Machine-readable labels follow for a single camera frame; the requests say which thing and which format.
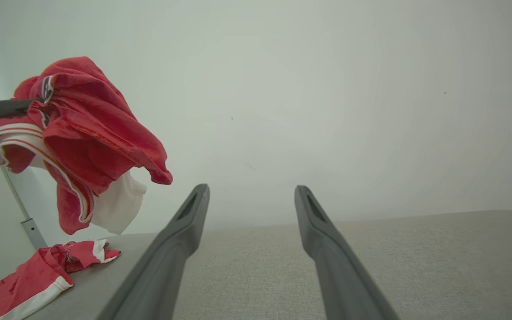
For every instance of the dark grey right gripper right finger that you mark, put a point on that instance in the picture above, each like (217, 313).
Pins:
(345, 284)

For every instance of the red basketball jersey white sleeves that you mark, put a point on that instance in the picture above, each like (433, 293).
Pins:
(91, 133)

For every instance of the grey metal pole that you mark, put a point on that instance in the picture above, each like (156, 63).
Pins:
(34, 231)

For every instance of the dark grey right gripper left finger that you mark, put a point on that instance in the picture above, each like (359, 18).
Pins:
(162, 275)

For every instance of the red shorts white trim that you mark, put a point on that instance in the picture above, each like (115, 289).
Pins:
(29, 280)

